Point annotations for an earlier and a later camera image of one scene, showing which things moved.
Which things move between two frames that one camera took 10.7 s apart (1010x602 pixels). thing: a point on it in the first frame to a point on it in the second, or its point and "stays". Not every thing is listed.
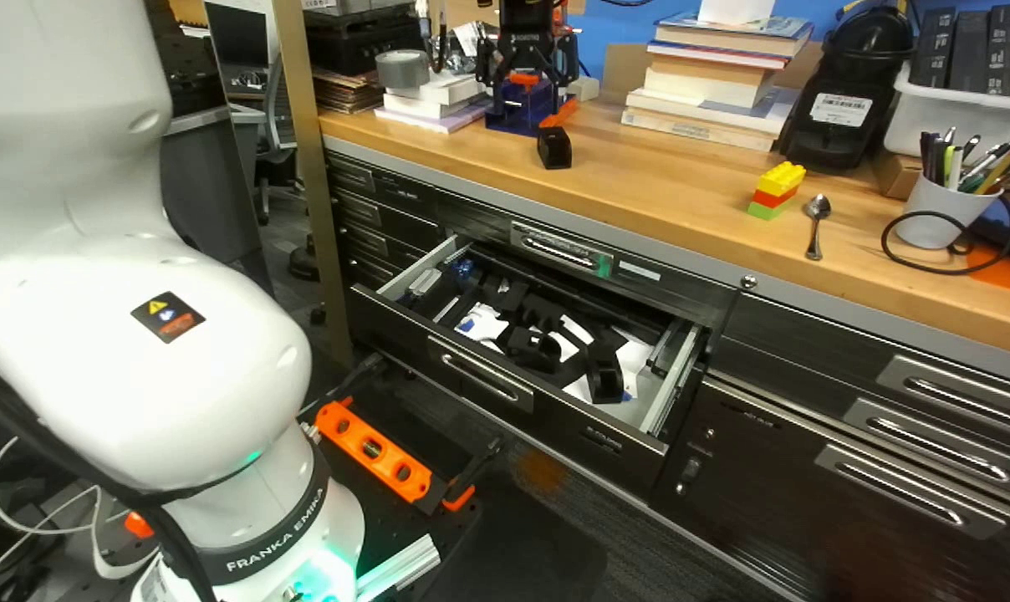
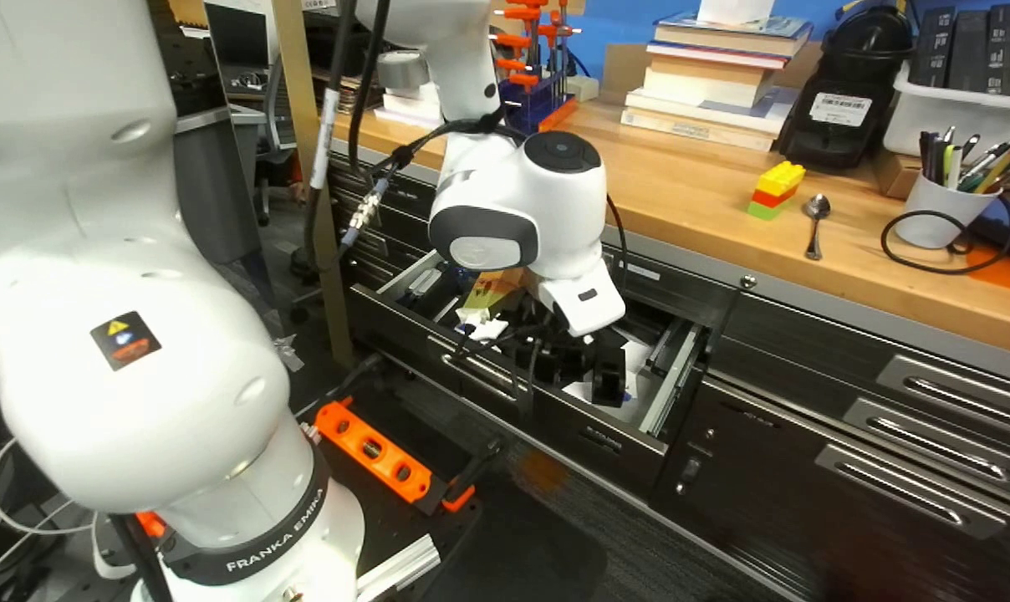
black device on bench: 844,95 stays
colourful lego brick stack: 773,190 stays
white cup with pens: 956,184 stays
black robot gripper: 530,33 to 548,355
